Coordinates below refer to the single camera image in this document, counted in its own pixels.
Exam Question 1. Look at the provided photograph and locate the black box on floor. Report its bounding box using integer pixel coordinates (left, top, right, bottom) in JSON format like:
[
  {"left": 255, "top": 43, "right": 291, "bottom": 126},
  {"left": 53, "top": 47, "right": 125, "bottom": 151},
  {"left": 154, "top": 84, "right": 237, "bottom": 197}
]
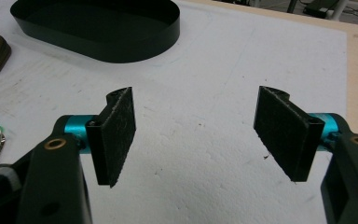
[{"left": 302, "top": 0, "right": 331, "bottom": 19}]

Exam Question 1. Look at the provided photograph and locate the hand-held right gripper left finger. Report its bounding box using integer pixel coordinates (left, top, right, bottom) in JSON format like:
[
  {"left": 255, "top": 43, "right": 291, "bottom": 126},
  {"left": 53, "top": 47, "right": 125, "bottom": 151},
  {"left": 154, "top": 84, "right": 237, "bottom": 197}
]
[{"left": 64, "top": 86, "right": 137, "bottom": 189}]

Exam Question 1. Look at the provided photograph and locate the white foam mat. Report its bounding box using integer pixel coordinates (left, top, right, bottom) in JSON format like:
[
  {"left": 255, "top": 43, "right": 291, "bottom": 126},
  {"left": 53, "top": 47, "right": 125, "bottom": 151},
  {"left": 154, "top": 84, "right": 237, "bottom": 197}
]
[{"left": 0, "top": 0, "right": 348, "bottom": 224}]

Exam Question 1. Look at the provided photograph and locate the black oval tray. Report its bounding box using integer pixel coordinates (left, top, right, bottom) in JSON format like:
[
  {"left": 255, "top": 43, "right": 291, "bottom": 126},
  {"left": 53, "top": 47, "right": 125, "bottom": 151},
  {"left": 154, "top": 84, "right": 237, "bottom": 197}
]
[{"left": 9, "top": 0, "right": 181, "bottom": 64}]

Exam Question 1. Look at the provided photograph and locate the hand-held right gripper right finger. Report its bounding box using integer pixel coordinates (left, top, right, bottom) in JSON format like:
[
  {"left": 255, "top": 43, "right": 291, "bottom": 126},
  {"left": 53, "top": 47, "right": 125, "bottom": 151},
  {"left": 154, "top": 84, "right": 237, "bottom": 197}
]
[{"left": 253, "top": 85, "right": 339, "bottom": 183}]

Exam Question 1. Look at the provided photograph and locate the white metal stand leg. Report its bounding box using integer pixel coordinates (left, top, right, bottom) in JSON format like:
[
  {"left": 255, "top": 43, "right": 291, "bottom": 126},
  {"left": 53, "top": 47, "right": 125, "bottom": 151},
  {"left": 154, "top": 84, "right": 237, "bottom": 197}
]
[{"left": 329, "top": 0, "right": 351, "bottom": 21}]

